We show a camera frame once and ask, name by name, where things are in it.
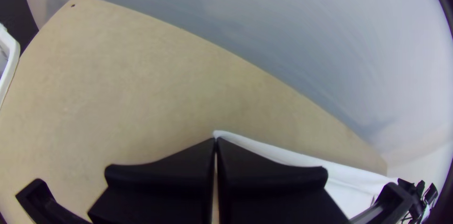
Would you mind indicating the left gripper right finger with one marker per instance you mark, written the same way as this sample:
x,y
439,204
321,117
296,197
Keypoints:
x,y
272,192

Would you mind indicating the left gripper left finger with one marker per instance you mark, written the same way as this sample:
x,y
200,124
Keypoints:
x,y
159,188

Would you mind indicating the white t-shirt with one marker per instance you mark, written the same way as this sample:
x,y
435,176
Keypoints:
x,y
348,179

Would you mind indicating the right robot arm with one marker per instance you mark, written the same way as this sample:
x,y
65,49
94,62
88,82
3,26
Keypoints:
x,y
421,190

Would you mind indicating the white laundry basket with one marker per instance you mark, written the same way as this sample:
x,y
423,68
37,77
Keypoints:
x,y
9,57

